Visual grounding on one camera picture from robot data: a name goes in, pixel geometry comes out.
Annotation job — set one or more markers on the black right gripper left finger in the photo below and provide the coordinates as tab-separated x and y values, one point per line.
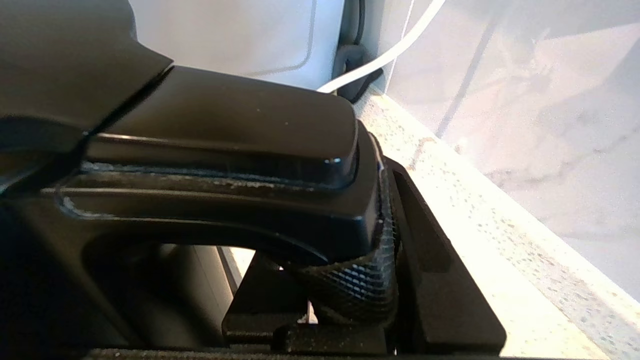
360	285

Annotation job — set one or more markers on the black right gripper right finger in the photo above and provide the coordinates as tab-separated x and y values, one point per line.
440	280

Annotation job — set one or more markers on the black electric kettle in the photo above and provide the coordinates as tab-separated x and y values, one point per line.
175	150

